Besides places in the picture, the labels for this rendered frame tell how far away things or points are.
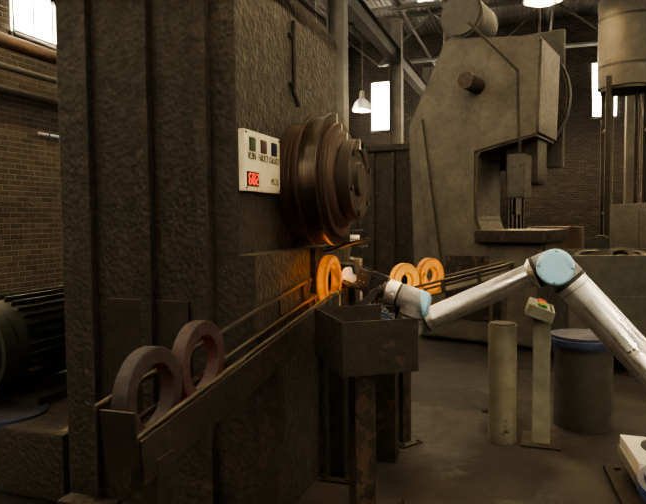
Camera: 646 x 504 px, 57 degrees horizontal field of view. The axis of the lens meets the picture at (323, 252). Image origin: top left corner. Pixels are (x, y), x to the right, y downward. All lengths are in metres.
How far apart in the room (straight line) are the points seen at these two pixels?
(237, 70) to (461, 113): 3.19
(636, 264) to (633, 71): 6.86
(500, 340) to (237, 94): 1.54
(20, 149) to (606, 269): 7.75
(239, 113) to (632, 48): 9.37
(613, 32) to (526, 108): 6.35
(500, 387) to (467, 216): 2.25
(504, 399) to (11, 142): 7.89
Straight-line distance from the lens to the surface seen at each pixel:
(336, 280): 2.23
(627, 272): 4.12
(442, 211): 4.82
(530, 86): 4.71
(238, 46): 1.86
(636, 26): 10.91
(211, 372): 1.43
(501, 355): 2.70
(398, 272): 2.57
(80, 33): 2.12
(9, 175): 9.32
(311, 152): 1.98
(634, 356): 2.16
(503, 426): 2.78
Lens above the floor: 0.97
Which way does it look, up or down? 3 degrees down
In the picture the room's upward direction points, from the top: 1 degrees counter-clockwise
